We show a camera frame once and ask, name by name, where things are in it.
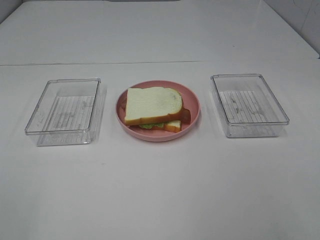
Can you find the right clear plastic tray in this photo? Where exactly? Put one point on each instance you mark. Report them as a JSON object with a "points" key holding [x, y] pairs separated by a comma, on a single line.
{"points": [[247, 107]]}

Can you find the left clear plastic tray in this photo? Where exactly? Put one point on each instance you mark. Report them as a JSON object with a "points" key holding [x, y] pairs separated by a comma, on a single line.
{"points": [[68, 112]]}

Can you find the green lettuce leaf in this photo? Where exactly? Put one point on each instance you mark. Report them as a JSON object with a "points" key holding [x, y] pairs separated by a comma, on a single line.
{"points": [[152, 126]]}

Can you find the bacon strip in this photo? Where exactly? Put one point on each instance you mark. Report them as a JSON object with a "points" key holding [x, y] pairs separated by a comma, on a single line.
{"points": [[123, 104], [185, 116]]}

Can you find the bread slice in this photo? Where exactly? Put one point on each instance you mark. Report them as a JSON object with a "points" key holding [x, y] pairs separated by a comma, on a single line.
{"points": [[174, 126], [152, 105]]}

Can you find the pink round plate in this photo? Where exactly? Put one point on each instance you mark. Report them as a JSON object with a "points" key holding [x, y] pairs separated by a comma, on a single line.
{"points": [[190, 101]]}

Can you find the clear plastic tray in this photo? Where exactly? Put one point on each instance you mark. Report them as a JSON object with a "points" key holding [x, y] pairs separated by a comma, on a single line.
{"points": [[68, 112], [247, 107]]}

